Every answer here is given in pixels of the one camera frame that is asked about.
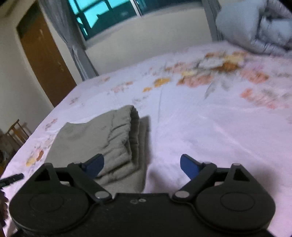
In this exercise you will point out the grey curtain right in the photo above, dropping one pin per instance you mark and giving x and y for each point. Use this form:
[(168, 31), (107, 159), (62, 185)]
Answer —
[(212, 8)]

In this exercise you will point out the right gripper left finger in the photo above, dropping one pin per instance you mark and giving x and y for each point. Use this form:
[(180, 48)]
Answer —
[(53, 198)]

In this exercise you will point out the window with white frame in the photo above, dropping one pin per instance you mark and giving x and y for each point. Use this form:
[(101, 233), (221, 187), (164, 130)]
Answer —
[(94, 17)]

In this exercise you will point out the pink floral bed sheet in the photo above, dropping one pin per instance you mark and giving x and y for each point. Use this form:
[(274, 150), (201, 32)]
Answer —
[(216, 103)]

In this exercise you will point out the folded light blue quilt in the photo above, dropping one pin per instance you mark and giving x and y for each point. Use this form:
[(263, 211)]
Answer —
[(261, 27)]

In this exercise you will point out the wooden chair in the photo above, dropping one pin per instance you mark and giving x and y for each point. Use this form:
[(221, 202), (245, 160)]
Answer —
[(17, 134)]

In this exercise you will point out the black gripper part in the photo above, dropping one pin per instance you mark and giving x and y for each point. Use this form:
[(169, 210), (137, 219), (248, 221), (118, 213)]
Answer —
[(10, 180)]

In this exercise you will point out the grey curtain left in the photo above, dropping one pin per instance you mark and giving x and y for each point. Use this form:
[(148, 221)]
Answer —
[(62, 18)]

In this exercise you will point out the grey curtain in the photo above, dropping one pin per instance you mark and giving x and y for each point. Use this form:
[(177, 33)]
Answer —
[(212, 8), (62, 18)]

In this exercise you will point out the brown wooden door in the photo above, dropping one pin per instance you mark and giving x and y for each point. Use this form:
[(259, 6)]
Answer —
[(43, 55)]

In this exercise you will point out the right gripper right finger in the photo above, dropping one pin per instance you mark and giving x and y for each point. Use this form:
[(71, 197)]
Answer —
[(230, 198)]

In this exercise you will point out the grey fleece pants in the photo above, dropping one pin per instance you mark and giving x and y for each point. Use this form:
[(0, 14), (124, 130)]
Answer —
[(119, 135)]

